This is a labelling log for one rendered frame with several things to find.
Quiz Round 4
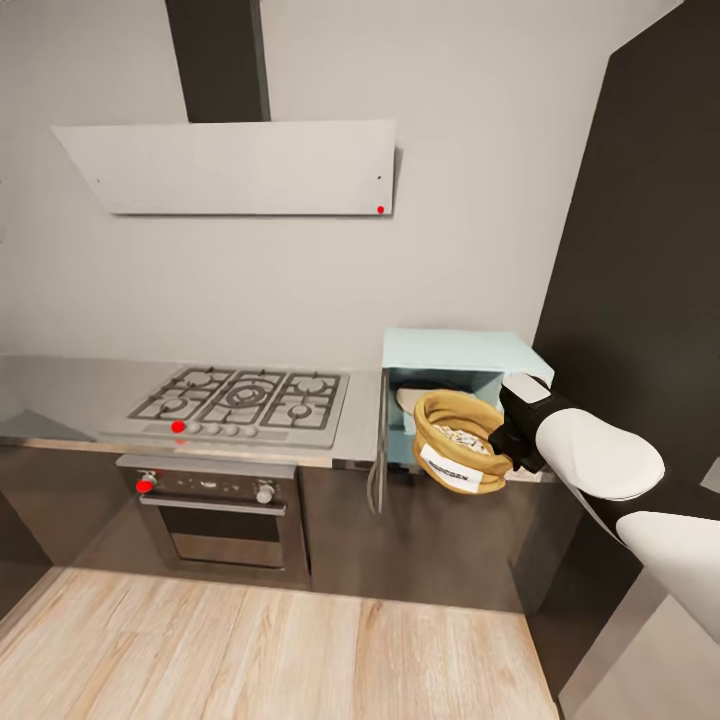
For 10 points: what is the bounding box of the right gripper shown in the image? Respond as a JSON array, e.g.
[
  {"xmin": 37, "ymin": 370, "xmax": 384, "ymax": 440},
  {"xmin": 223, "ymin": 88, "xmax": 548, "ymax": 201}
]
[{"xmin": 488, "ymin": 423, "xmax": 545, "ymax": 475}]

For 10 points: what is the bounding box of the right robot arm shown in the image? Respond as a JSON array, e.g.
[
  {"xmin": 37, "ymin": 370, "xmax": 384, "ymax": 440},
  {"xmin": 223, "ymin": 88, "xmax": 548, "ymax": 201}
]
[{"xmin": 488, "ymin": 373, "xmax": 720, "ymax": 646}]

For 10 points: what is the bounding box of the popcorn bag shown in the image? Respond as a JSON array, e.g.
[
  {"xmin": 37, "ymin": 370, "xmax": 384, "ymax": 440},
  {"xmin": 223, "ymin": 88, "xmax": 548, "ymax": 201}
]
[{"xmin": 412, "ymin": 390, "xmax": 513, "ymax": 495}]

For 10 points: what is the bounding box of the microwave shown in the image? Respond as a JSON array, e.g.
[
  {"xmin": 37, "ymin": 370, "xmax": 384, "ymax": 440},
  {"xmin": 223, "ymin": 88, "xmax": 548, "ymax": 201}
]
[{"xmin": 367, "ymin": 329, "xmax": 555, "ymax": 527}]

